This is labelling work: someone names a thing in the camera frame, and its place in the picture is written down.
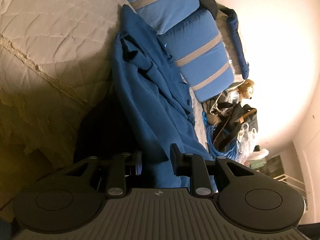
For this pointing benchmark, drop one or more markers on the grey quilted bedspread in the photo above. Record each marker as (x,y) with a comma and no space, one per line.
(62,30)

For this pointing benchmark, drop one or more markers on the black bag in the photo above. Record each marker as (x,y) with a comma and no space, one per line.
(240,115)

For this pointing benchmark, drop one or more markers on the blue grey-striped pillow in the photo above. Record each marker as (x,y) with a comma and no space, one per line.
(162,7)
(200,50)

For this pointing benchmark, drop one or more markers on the white metal rack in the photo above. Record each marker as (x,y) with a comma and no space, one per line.
(287,177)

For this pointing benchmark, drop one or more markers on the white plastic basin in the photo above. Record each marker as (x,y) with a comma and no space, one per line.
(257,153)

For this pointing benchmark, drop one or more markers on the brown teddy bear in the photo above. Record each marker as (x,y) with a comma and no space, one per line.
(246,90)

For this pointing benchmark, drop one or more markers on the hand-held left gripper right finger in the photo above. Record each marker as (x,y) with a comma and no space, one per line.
(173,160)

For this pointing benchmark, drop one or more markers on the beige fuzzy blanket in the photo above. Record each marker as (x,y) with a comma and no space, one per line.
(230,55)

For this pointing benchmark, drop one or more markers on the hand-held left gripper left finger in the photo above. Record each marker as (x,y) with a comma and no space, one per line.
(138,165)

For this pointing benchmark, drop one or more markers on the black cloth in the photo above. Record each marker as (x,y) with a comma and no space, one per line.
(207,0)

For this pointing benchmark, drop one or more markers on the dark blue sweatshirt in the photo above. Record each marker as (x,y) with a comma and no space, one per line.
(150,100)

